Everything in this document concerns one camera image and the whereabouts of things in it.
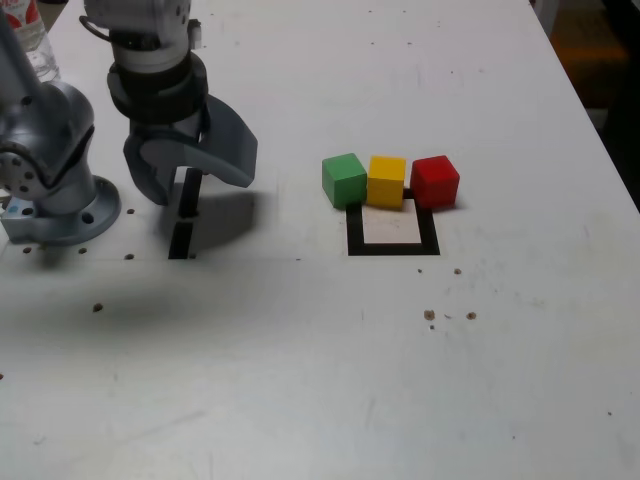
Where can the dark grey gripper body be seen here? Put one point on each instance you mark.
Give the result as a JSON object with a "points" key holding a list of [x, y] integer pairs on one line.
{"points": [[165, 132]]}

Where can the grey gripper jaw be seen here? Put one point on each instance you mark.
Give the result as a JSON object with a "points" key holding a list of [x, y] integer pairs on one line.
{"points": [[230, 145]]}

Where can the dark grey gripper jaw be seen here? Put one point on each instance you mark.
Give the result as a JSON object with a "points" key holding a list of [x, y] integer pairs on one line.
{"points": [[137, 165]]}

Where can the green cube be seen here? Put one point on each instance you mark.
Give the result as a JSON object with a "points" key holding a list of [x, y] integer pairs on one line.
{"points": [[345, 180]]}

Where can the yellow cube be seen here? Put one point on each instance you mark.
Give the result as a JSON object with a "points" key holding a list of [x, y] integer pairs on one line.
{"points": [[385, 182]]}

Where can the red cube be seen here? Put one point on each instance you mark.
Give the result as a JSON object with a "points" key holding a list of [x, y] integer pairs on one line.
{"points": [[435, 180]]}

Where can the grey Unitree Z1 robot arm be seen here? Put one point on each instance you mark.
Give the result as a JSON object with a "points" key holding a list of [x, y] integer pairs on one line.
{"points": [[50, 125]]}

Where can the black tape square outline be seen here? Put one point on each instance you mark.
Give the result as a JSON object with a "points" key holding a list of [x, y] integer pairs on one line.
{"points": [[392, 250]]}

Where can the black tape strip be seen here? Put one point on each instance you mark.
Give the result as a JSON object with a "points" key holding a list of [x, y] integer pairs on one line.
{"points": [[181, 240]]}

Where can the clear plastic water bottle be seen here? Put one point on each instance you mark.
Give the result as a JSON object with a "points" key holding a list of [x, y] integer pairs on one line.
{"points": [[44, 50]]}

